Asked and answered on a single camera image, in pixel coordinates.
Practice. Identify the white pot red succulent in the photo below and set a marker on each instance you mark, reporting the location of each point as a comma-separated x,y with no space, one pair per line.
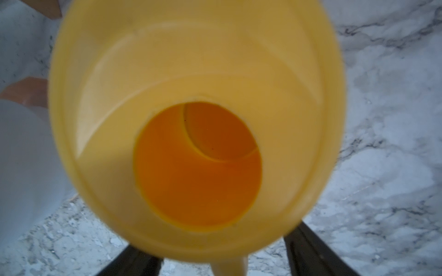
34,183

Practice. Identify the yellow plastic watering can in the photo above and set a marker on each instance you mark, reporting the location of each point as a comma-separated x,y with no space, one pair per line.
200,131

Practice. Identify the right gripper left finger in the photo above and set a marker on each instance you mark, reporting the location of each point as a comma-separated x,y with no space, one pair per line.
133,262

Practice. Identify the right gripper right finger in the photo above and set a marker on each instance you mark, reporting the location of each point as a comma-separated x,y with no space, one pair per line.
309,255

